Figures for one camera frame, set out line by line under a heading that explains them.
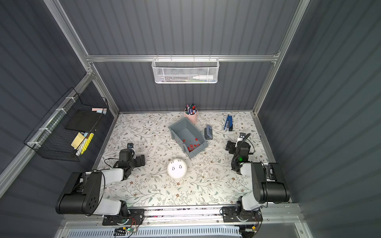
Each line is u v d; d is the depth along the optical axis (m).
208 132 1.02
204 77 0.92
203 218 0.74
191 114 1.05
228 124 1.12
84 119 0.79
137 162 0.85
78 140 0.69
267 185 0.45
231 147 0.87
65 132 0.73
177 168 0.79
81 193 0.44
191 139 1.04
